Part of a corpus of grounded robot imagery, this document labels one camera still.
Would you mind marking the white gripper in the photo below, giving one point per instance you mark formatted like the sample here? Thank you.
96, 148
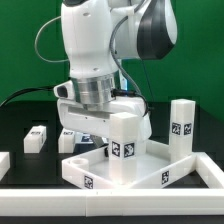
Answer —
73, 116

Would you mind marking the white desk top tray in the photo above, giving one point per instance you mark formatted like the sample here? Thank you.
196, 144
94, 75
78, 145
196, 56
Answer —
151, 170

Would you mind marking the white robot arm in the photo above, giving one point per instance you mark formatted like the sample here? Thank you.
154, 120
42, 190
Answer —
97, 35

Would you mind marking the fiducial marker sheet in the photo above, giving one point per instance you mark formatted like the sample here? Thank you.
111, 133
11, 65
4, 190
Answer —
83, 138

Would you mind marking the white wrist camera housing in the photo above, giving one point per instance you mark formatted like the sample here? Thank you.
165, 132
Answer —
66, 90

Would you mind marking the white left barrier wall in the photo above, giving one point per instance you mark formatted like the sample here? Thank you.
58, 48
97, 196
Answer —
4, 163

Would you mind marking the white barrier wall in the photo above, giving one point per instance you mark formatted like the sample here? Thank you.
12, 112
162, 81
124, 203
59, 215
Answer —
209, 171
4, 163
71, 202

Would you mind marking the white front barrier wall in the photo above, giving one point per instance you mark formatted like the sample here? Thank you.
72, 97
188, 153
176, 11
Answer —
71, 202

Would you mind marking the white right barrier wall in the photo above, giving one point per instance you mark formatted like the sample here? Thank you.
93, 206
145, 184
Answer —
209, 171

